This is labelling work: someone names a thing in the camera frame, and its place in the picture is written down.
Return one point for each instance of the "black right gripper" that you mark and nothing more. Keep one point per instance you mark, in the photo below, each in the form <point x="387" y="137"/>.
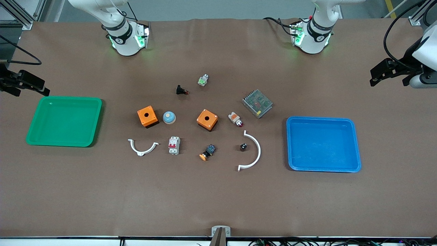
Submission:
<point x="4" y="81"/>

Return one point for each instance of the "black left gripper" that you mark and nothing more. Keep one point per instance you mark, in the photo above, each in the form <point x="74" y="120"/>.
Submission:
<point x="407" y="64"/>

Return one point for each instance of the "white red circuit breaker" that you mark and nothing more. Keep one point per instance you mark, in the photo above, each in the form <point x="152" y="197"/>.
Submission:
<point x="174" y="146"/>

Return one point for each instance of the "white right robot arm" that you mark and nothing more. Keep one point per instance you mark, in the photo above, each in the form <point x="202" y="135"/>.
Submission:
<point x="124" y="44"/>

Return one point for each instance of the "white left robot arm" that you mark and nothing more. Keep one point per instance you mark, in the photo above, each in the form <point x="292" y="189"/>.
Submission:
<point x="314" y="41"/>

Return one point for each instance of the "green plastic tray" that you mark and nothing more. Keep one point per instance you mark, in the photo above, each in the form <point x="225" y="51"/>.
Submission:
<point x="65" y="123"/>

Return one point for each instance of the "blue plastic tray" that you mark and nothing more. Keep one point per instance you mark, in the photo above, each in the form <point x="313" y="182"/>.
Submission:
<point x="324" y="147"/>

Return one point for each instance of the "orange button box with hole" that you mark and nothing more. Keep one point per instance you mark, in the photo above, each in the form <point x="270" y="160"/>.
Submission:
<point x="152" y="118"/>
<point x="212" y="120"/>

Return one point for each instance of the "metal mesh power supply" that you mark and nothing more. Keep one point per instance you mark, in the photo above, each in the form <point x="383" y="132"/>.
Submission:
<point x="257" y="102"/>

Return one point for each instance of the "blue dome button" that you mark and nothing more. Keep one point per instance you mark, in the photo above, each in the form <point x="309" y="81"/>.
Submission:
<point x="169" y="118"/>

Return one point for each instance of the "red indicator lamp orange body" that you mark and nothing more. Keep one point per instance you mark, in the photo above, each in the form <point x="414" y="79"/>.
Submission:
<point x="234" y="118"/>

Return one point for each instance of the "green white push button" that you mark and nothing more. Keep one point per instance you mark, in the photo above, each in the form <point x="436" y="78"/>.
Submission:
<point x="203" y="81"/>

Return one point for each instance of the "brown table mat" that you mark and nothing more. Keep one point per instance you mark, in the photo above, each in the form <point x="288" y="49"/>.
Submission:
<point x="218" y="191"/>

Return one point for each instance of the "aluminium frame profile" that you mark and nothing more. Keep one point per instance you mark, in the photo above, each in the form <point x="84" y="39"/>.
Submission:
<point x="25" y="18"/>
<point x="421" y="15"/>

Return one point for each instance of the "small white curved bracket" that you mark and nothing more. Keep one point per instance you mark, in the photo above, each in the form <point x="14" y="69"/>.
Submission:
<point x="140" y="153"/>

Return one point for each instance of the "large white curved bracket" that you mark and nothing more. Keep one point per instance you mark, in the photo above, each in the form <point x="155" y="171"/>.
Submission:
<point x="259" y="152"/>

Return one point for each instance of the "black switch with red tip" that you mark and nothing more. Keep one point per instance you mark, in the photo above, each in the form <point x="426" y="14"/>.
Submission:
<point x="179" y="90"/>

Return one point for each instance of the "orange push button switch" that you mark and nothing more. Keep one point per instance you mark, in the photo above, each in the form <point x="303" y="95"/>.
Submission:
<point x="209" y="150"/>

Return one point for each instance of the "grey metal edge bracket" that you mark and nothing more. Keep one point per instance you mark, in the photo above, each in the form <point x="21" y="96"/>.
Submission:
<point x="215" y="229"/>

